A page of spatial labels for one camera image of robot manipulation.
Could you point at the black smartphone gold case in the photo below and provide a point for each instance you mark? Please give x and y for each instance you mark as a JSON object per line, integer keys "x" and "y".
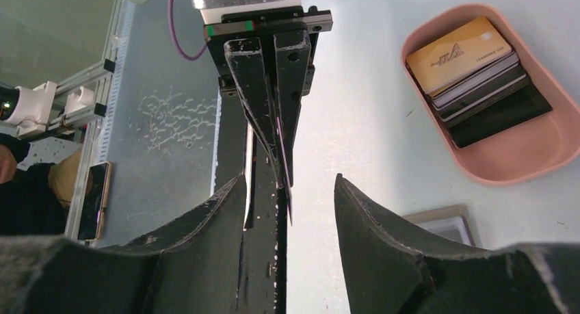
{"x": 92, "y": 221}

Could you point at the black credit card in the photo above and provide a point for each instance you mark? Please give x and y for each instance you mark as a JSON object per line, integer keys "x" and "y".
{"x": 521, "y": 106}

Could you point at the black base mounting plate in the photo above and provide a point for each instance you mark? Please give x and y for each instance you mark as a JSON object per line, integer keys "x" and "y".
{"x": 261, "y": 274}

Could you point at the aluminium frame rail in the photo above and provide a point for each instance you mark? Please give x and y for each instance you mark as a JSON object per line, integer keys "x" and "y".
{"x": 81, "y": 100}

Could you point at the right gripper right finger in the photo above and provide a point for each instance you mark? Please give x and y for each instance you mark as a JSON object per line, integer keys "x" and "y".
{"x": 391, "y": 265}

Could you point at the yellow credit card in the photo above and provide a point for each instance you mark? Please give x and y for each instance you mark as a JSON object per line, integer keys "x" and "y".
{"x": 456, "y": 55}

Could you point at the thin edge-on credit card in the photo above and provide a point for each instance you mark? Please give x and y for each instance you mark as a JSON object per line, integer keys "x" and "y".
{"x": 284, "y": 168}

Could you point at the grey card holder wallet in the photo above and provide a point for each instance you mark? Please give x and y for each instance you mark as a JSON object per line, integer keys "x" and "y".
{"x": 450, "y": 222}

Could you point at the pink oval tray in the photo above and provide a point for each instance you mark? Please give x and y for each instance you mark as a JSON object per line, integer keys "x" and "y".
{"x": 523, "y": 152}

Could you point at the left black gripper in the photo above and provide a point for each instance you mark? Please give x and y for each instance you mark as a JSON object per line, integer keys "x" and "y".
{"x": 245, "y": 60}

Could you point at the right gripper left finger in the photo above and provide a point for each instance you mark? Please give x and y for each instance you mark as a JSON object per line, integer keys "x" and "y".
{"x": 189, "y": 265}

